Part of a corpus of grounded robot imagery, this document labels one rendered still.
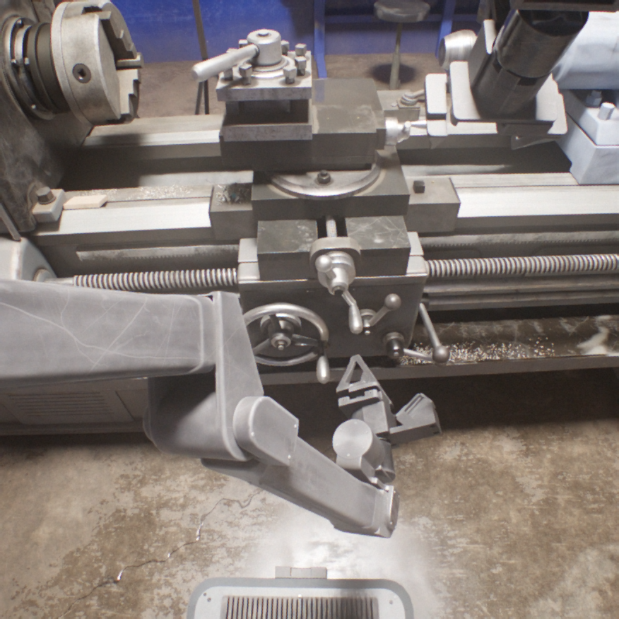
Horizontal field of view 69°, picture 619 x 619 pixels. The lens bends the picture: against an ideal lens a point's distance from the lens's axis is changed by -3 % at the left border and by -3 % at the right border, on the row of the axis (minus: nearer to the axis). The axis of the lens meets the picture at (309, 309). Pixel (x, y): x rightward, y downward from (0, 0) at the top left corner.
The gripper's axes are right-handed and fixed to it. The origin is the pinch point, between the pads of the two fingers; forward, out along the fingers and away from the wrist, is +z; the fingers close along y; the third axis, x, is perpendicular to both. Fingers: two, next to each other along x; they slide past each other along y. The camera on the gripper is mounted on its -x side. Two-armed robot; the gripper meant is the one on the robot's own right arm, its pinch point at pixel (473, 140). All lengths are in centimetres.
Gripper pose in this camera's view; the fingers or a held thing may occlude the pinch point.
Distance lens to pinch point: 59.8
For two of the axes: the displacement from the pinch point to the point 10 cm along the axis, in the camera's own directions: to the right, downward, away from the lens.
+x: 0.0, 9.8, -1.9
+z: 0.2, 1.9, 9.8
